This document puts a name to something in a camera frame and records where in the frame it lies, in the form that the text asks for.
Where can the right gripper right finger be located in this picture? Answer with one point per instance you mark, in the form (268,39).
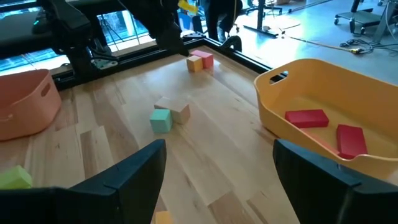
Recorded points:
(311,193)

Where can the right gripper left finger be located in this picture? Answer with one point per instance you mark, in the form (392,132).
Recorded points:
(124,193)

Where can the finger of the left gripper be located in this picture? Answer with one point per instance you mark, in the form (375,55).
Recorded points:
(168,39)
(182,39)

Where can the small yellow cube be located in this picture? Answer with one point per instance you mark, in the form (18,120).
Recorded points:
(194,64)

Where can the coral rectangular block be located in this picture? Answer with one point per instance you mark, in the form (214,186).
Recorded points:
(206,59)

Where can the orange rectangular block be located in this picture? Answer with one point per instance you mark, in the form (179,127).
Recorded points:
(163,218)

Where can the red rectangular block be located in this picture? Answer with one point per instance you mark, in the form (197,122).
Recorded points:
(306,118)
(351,141)

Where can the natural wood block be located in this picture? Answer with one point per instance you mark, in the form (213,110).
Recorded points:
(175,109)

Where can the small teal cube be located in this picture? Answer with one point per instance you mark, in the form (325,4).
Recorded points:
(160,121)

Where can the green rectangular block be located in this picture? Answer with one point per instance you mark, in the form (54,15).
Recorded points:
(14,179)

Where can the terracotta plastic bin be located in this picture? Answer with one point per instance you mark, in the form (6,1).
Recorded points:
(25,105)

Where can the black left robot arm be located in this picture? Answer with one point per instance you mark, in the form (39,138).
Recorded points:
(74,37)

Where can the yellow tape label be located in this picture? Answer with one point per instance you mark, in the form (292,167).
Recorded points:
(188,6)

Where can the person's legs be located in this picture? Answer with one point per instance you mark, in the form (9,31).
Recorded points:
(217,15)

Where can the black floor stand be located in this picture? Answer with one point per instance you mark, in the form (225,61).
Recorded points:
(260,15)

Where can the yellow plastic bin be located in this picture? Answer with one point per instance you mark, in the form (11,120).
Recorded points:
(326,81)

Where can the grey side table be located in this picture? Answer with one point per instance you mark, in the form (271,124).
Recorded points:
(15,34)

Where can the grey desk leg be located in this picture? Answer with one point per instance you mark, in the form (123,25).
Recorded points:
(385,18)

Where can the black aluminium table frame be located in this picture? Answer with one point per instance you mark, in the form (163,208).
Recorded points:
(130,61)

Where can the black frame clamp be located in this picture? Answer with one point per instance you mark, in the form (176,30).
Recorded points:
(234,42)

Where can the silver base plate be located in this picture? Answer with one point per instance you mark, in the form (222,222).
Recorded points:
(104,63)

